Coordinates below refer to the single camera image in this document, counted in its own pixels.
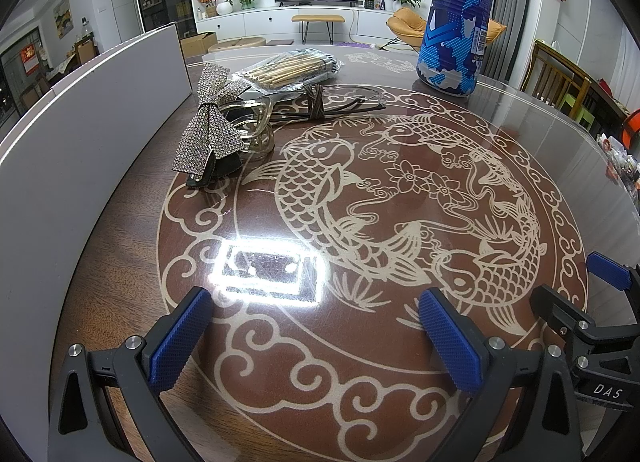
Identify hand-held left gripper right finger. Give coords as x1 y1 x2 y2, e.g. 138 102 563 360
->
417 287 586 462

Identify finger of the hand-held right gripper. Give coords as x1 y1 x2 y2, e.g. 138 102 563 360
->
530 284 640 368
586 251 633 293

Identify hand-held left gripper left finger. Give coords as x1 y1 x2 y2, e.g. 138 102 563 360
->
47 286 214 462

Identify white cardboard box container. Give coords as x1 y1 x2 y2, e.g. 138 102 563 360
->
0 22 194 423

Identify pile of assorted small goods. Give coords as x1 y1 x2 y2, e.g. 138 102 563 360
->
597 109 640 195

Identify wooden slat chair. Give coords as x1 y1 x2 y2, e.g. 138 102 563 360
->
520 39 598 123

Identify clear plastic hair claw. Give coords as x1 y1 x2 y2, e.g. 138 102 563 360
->
220 96 275 163

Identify silver rhinestone bow hair clip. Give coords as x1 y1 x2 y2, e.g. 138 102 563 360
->
171 62 257 187

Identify thin-framed eyeglasses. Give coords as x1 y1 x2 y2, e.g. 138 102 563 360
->
270 83 388 121

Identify blue camouflage bottle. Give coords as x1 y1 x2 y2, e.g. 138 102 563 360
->
416 0 502 98

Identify grey curtain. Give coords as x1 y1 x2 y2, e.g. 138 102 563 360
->
480 0 533 85

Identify clear pack of wooden sticks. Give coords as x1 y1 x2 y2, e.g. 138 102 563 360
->
231 48 345 92

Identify brown cardboard box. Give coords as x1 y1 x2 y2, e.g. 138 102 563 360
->
179 32 219 58

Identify round beige floor cushion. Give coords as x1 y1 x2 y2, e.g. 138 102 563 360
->
207 36 266 53

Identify orange lounge chair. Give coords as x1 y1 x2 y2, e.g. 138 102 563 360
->
386 8 507 50

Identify white television cabinet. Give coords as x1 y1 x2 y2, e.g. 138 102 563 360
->
195 4 436 45

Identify framed landscape painting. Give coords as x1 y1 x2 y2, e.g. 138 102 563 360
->
53 0 70 38

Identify small wooden bench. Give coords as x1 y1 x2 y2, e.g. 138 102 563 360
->
291 14 346 46

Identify red wall calendar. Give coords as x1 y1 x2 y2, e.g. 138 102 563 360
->
20 44 40 75

